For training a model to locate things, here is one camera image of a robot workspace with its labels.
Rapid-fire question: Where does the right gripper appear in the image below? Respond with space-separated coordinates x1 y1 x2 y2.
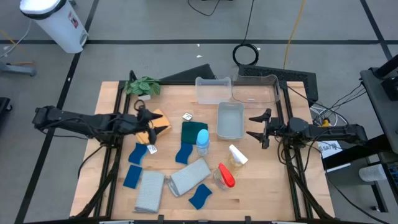
246 108 290 150

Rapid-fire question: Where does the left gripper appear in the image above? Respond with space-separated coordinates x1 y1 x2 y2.
119 108 169 145

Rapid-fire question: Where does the orange cloth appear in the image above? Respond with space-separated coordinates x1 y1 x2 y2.
135 108 172 146

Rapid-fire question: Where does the wavy blue sponge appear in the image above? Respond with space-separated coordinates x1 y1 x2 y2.
175 142 194 166
188 183 213 210
127 142 149 166

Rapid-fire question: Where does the spray bottle white nozzle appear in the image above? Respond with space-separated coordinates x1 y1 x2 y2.
226 144 249 170

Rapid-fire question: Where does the dark green cloth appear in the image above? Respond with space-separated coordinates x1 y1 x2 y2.
180 121 208 146

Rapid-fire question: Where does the air freshener can blue cap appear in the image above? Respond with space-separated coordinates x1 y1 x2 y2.
195 128 211 157

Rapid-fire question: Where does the rectangular blue sponge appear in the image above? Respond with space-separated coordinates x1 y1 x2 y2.
123 164 144 190

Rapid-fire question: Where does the Windex bottle red nozzle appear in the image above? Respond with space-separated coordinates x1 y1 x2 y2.
212 162 236 191

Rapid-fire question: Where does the grey waffle towel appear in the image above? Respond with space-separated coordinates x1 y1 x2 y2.
167 157 213 198
134 170 166 214

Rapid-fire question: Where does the grey plastic bin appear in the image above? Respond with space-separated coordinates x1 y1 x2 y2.
216 101 246 141

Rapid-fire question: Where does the large clear plastic bin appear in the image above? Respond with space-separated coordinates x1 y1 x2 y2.
231 73 281 105

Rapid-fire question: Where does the green plant in white pot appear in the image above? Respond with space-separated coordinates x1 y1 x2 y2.
123 76 162 102

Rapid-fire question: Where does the black perforated panel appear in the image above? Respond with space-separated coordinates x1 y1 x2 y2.
238 64 320 106

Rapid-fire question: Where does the small frosted plastic bin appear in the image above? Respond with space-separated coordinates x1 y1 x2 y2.
195 76 233 105

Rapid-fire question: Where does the black triangular panel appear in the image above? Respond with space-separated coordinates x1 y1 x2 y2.
159 63 218 83

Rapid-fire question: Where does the white paper sign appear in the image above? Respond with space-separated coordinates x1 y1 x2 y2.
317 140 343 160

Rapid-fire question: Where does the white cylinder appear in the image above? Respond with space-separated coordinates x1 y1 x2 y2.
358 164 388 183

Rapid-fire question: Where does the dark grey equipment cart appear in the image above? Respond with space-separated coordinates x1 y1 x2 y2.
322 54 398 215

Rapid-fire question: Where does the white trash can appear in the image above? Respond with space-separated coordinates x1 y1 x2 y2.
19 0 90 54

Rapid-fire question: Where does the grey stand base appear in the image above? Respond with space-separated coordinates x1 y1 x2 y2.
0 60 37 78

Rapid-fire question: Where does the black metal table frame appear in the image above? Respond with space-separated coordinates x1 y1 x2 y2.
74 79 335 222

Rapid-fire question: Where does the black left arm base cable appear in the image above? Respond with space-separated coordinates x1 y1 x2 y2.
76 143 105 180

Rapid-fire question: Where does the coiled black floor cable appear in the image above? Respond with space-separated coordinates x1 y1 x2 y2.
231 0 260 67

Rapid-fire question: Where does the yellow floor cable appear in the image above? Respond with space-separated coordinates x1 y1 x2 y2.
282 0 307 70

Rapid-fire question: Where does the white floor cable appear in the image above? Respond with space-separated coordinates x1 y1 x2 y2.
0 19 32 59

